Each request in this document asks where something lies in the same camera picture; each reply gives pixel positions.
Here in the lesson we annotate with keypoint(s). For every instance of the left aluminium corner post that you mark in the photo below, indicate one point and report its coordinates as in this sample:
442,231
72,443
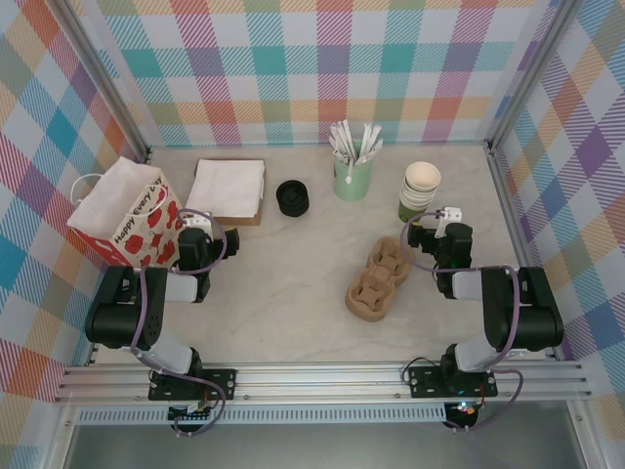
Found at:
105,83

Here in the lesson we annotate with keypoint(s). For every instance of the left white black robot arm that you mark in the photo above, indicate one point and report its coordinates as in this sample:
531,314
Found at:
122,312

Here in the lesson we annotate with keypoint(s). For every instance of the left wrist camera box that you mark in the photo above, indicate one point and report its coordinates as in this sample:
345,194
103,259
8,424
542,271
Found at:
199,220

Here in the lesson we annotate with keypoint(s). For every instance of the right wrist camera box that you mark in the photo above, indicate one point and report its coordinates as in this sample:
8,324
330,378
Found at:
449,217

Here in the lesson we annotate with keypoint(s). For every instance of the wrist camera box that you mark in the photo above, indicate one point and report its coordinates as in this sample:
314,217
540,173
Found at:
449,217
199,220

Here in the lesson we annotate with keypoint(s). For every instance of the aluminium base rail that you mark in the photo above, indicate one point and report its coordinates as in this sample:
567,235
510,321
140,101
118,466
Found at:
317,383

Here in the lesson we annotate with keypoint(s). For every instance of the aluminium corner post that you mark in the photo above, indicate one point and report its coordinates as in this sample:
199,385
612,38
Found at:
105,83
532,78

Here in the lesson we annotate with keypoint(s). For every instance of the pale green holder cup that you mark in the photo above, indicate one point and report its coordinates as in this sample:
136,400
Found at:
351,188

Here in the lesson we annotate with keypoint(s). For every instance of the red white paper gift bag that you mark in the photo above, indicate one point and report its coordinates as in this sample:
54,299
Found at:
122,205

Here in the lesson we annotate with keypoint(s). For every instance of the green paper cup stack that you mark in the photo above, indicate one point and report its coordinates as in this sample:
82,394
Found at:
410,210

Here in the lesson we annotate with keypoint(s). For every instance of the right aluminium corner post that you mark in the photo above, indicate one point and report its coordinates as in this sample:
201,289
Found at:
532,78

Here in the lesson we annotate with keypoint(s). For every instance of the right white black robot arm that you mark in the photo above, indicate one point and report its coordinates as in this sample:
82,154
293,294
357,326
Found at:
527,312

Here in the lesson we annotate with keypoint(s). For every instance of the black cup lid stack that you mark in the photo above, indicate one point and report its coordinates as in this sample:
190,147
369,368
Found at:
293,198

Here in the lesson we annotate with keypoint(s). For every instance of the white napkin stack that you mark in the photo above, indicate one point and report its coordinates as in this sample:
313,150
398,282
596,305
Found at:
224,188

